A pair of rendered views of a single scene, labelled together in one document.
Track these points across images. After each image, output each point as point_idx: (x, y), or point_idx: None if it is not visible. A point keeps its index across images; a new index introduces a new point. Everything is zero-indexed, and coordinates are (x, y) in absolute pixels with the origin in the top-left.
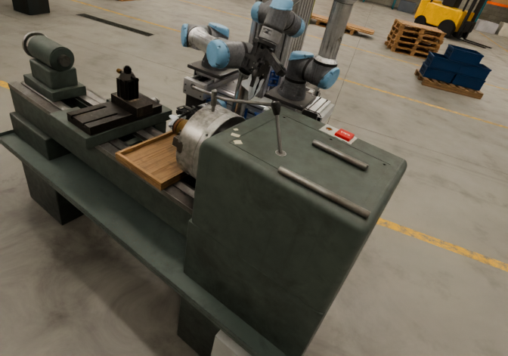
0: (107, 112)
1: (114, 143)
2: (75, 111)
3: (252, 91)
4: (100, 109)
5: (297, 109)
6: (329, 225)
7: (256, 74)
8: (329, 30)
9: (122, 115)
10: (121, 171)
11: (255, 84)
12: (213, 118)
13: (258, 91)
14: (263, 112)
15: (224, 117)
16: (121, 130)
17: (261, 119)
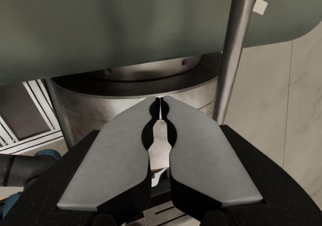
0: (162, 216)
1: (161, 175)
2: (186, 218)
3: (197, 109)
4: (164, 221)
5: None
6: None
7: (302, 223)
8: None
9: (153, 210)
10: None
11: (213, 140)
12: (206, 111)
13: (125, 117)
14: (45, 52)
15: (189, 99)
16: (154, 190)
17: None
